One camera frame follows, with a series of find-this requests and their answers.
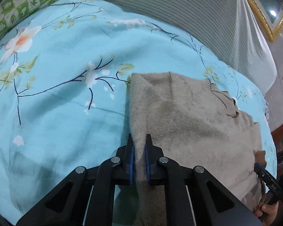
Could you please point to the gold framed landscape painting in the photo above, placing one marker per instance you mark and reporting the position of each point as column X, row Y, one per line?
column 269, row 15

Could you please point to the striped grey-green headboard cushion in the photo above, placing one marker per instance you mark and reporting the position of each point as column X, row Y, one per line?
column 227, row 27

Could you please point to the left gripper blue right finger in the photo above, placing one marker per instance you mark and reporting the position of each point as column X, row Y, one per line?
column 153, row 154

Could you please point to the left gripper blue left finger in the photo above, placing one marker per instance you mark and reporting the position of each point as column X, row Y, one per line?
column 125, row 170

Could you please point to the person's right hand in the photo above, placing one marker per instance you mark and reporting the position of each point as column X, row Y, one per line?
column 270, row 210

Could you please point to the light blue floral bedsheet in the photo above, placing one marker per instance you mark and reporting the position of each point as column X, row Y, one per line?
column 64, row 76

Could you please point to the beige knit sweater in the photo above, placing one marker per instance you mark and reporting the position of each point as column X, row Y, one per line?
column 194, row 123

